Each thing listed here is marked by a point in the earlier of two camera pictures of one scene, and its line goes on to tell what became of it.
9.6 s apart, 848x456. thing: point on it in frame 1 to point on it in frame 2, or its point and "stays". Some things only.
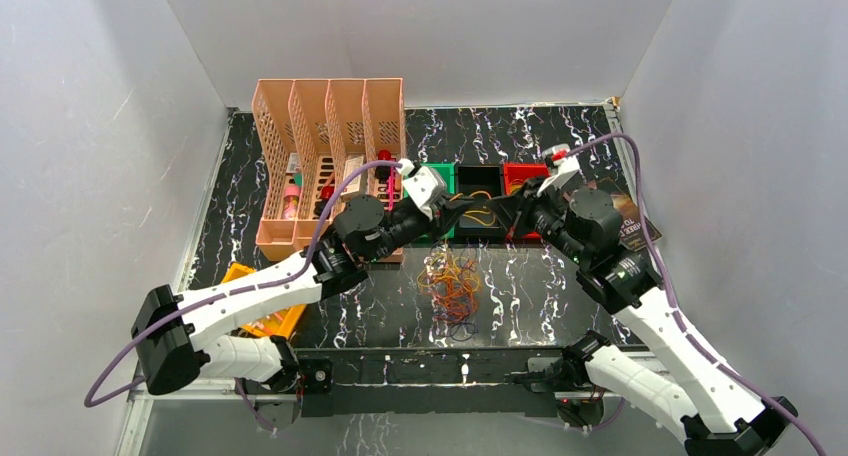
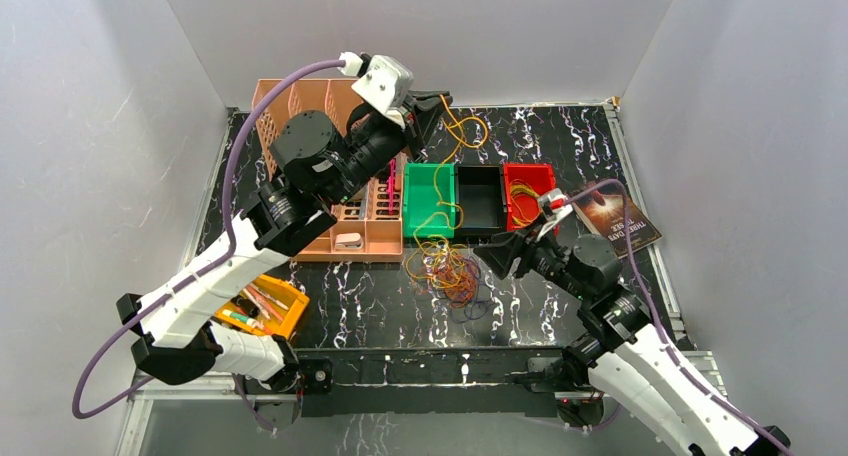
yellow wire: (479, 211) to (443, 265)
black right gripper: (518, 207) to (509, 245)
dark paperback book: (633, 234) stays
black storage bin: (479, 224) stays
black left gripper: (440, 216) to (411, 119)
